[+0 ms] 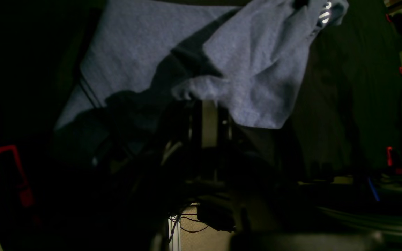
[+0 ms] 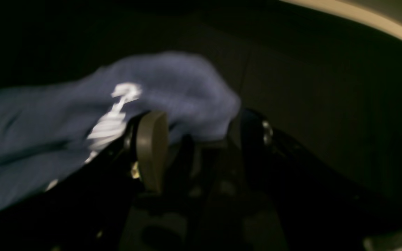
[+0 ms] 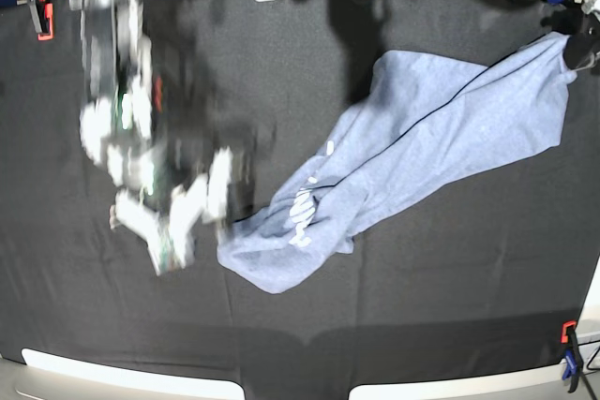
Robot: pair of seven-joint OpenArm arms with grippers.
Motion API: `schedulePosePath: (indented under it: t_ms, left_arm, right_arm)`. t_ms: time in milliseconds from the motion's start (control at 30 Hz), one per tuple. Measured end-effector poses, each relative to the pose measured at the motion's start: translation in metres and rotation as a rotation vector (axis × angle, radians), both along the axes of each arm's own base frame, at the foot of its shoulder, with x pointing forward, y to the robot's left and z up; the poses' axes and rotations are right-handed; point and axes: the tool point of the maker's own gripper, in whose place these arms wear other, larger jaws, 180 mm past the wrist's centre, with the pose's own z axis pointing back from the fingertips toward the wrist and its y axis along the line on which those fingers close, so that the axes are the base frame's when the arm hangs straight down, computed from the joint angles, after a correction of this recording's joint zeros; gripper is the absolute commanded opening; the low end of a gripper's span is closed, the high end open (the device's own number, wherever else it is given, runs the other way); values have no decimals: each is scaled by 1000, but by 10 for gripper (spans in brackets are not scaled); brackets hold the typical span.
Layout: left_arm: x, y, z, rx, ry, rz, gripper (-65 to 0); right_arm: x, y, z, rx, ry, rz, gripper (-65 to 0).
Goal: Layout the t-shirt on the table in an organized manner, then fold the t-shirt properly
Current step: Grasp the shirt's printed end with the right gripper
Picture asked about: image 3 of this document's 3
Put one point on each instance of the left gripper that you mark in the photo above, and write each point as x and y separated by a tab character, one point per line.
582	29

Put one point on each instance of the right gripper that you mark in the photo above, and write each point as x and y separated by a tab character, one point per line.
163	195

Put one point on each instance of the light blue t-shirt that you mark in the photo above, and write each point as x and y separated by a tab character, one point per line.
427	121

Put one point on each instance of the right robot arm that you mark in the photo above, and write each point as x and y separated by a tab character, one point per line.
144	87

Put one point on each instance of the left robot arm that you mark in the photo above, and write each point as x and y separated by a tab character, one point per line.
586	6

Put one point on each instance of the red clamp top left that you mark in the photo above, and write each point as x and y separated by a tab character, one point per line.
42	17

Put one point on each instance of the black table cloth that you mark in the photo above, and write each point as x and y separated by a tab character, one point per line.
477	279

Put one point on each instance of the clamp bottom right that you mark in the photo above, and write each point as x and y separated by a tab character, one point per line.
572	356

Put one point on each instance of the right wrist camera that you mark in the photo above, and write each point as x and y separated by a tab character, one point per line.
170	252

